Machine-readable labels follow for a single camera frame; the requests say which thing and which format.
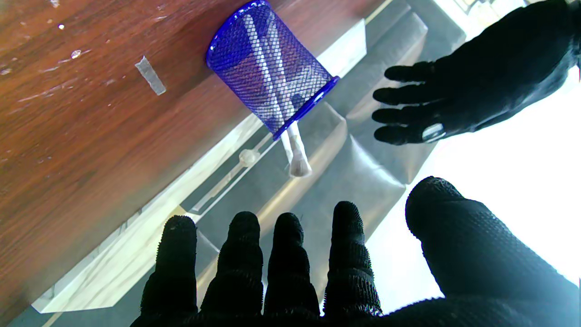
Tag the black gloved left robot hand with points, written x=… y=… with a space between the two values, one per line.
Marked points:
x=490 y=77

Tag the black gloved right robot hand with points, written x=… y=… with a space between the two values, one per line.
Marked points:
x=476 y=272

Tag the blue mesh holder cup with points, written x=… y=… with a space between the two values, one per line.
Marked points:
x=313 y=77

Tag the dark leather sofa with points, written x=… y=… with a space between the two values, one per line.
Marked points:
x=376 y=163

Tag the grey tape strip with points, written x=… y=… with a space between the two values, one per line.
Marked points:
x=150 y=76

